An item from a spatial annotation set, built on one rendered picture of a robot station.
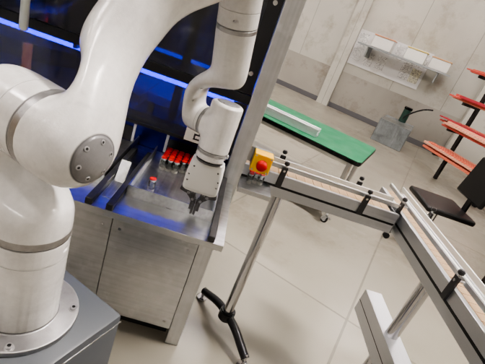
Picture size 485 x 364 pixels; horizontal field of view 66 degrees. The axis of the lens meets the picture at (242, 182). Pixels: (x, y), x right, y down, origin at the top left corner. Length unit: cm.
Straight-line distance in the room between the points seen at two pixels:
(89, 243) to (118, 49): 119
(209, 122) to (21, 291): 55
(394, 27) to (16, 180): 933
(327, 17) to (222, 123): 915
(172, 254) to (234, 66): 93
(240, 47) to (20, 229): 54
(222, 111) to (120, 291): 107
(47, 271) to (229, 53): 55
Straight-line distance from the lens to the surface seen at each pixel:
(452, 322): 132
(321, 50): 996
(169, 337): 189
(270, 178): 148
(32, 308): 72
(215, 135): 95
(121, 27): 58
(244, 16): 82
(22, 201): 62
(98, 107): 52
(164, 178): 127
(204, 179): 101
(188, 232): 104
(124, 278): 171
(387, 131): 799
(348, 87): 973
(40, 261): 66
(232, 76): 87
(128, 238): 158
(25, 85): 57
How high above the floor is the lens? 146
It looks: 24 degrees down
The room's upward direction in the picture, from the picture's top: 21 degrees clockwise
